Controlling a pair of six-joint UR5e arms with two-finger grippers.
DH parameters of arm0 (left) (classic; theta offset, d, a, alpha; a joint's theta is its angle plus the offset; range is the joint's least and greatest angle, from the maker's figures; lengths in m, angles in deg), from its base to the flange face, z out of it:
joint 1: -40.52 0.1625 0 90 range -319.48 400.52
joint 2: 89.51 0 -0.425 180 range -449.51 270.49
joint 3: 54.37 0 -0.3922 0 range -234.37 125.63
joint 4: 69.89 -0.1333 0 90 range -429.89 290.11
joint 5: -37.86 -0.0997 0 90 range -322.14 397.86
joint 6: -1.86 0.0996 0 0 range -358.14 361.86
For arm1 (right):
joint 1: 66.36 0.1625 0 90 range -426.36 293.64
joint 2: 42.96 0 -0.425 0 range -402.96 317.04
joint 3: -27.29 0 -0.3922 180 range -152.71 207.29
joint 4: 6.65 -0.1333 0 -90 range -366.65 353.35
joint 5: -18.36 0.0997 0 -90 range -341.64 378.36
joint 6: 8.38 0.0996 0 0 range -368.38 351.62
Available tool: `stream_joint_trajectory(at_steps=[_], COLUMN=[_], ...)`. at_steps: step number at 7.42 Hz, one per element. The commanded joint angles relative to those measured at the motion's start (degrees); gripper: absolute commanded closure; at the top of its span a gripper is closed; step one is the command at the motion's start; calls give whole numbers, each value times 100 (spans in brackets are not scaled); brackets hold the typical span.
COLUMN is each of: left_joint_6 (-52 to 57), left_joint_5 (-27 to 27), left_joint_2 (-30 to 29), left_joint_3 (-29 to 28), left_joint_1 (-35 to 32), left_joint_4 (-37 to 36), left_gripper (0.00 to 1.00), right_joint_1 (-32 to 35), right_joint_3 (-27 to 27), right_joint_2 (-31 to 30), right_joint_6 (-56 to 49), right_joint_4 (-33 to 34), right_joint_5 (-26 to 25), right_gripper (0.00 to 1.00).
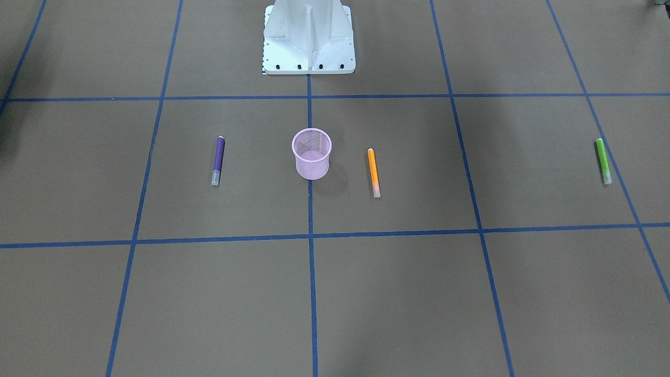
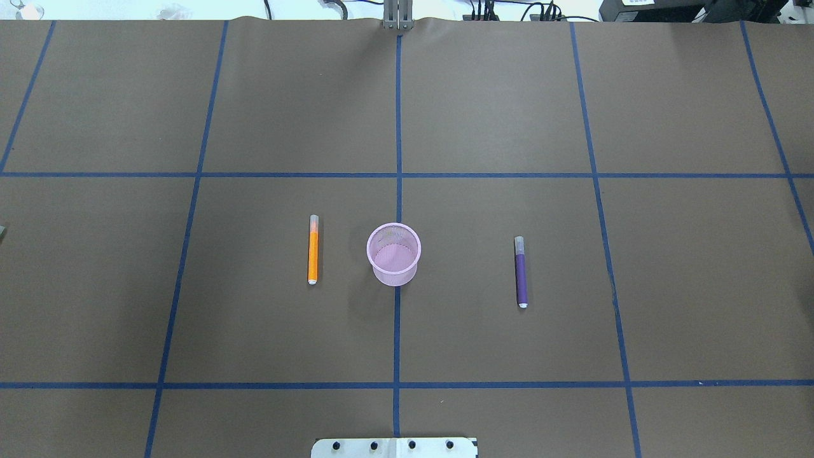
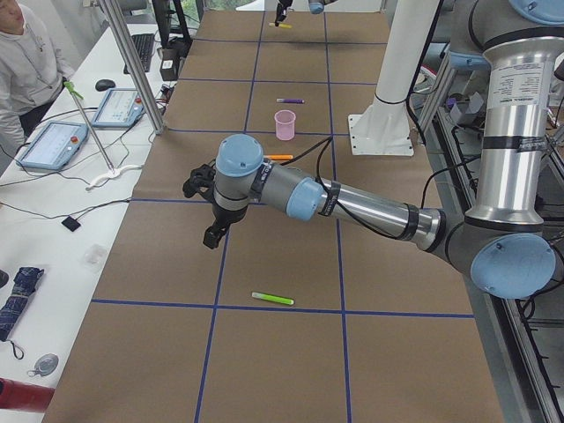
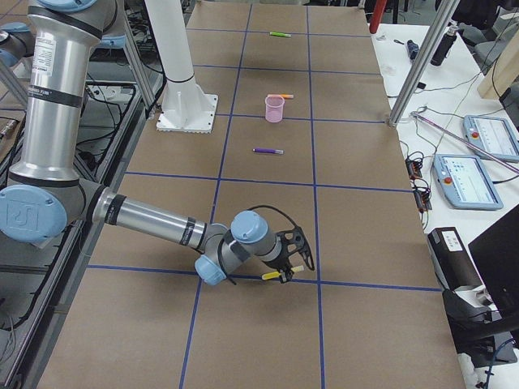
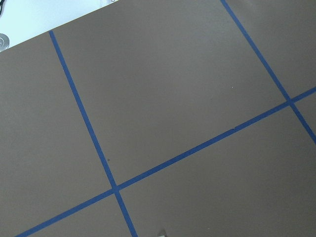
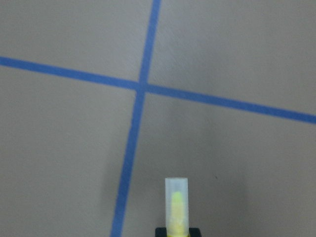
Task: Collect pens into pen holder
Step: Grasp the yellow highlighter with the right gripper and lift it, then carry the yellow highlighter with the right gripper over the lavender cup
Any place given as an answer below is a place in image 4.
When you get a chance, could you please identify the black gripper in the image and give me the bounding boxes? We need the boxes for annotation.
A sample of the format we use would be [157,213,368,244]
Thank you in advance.
[265,242,294,283]

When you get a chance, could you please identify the yellow marker pen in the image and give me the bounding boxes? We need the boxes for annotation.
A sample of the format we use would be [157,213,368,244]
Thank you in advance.
[261,265,304,280]

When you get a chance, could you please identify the green marker pen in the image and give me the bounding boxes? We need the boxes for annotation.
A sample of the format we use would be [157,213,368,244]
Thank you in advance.
[269,32,292,38]

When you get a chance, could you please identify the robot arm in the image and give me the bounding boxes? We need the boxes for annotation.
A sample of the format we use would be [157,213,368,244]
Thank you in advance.
[1,1,306,285]
[1,22,35,72]

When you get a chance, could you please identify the purple marker pen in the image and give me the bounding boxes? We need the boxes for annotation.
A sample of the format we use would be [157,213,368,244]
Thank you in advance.
[252,147,285,155]

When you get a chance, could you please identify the pink mesh pen holder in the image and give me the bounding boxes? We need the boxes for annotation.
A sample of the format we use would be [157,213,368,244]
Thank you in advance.
[264,95,285,123]

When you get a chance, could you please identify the black box device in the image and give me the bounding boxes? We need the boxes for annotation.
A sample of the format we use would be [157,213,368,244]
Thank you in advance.
[427,227,483,291]

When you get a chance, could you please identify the near teach pendant tablet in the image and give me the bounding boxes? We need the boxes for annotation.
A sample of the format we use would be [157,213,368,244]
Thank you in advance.
[433,154,504,211]

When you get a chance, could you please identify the teach pendant tablet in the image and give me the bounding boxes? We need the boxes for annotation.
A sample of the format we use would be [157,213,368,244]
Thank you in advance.
[463,115,518,162]
[433,154,504,211]

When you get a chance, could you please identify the black monitor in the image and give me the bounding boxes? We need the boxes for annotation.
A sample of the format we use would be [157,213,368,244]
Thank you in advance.
[469,206,518,314]

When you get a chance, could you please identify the metal rod with hook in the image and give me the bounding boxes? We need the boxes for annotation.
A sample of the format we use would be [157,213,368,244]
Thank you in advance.
[410,108,518,175]

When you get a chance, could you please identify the far teach pendant tablet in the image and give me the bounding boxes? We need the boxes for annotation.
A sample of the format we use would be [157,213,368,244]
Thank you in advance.
[463,115,518,162]

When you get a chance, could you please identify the folded blue umbrella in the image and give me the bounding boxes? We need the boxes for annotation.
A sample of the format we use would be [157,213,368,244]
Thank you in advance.
[406,40,419,62]

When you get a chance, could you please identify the black water bottle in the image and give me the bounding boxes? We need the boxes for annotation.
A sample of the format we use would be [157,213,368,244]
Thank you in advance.
[431,24,459,66]

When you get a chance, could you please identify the white support column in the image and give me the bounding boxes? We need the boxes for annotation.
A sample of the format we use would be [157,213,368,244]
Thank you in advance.
[145,0,194,83]

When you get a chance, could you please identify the wooden board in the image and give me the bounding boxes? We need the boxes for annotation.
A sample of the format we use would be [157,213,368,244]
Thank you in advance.
[478,32,519,100]

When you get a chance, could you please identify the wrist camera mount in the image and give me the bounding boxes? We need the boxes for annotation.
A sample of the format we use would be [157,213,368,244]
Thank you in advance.
[277,225,315,271]

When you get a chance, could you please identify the white column base plate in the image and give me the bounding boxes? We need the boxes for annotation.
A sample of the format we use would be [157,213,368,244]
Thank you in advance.
[157,92,218,134]

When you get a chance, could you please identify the aluminium frame post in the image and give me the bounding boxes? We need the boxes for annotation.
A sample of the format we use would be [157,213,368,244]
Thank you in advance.
[388,0,460,127]

